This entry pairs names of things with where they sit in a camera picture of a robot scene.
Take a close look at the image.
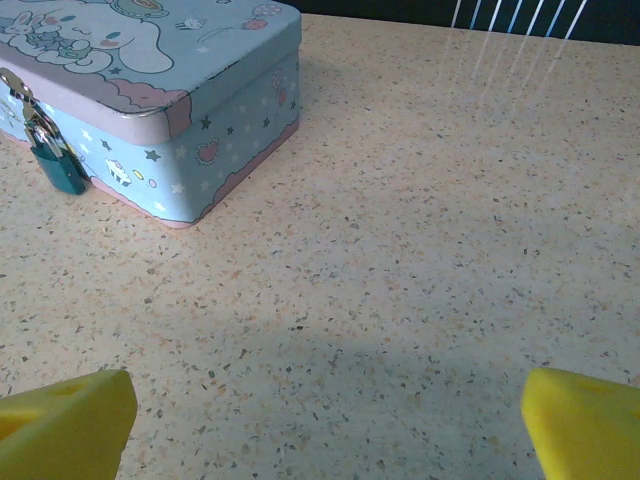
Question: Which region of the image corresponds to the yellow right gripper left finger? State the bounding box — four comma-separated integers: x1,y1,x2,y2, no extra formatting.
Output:
0,368,138,480

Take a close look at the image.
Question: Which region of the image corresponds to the blue cartoon print tin box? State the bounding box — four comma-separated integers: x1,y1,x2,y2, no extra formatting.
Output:
0,0,303,232

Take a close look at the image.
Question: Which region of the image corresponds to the small teal padlock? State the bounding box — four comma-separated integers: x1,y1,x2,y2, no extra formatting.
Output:
23,115,88,197

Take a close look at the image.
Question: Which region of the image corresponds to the silver metal box hasp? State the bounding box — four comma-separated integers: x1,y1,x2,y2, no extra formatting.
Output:
0,68,51,132

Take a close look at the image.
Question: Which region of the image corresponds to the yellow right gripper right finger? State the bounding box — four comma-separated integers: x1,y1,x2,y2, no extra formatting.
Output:
520,367,640,480

